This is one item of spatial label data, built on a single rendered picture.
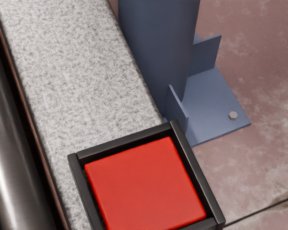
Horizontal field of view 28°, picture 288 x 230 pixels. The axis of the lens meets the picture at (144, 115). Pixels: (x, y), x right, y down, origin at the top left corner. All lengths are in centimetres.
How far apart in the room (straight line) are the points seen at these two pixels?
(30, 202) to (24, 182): 1
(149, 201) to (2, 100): 13
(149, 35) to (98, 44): 74
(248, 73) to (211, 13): 22
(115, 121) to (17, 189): 8
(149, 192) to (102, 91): 9
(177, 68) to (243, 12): 46
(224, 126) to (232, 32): 31
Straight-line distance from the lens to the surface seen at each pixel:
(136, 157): 37
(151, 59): 124
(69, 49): 43
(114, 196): 36
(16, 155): 39
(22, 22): 45
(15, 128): 40
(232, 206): 137
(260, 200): 139
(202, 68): 151
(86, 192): 35
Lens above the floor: 126
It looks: 60 degrees down
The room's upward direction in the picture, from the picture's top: 4 degrees clockwise
